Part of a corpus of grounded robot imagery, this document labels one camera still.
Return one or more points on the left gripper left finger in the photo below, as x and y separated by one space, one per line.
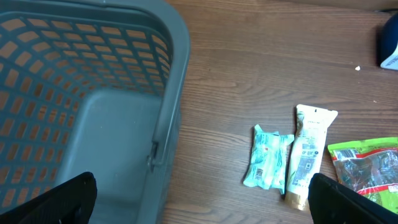
70 202

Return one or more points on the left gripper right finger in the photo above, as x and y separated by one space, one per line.
333 203

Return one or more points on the green red snack bag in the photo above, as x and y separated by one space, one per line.
369 167

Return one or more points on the teal small packet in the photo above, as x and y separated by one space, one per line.
268 162

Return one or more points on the white tube gold cap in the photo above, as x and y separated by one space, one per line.
307 152

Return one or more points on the white barcode scanner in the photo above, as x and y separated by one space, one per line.
388 44

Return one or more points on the grey plastic mesh basket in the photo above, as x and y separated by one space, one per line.
92 86

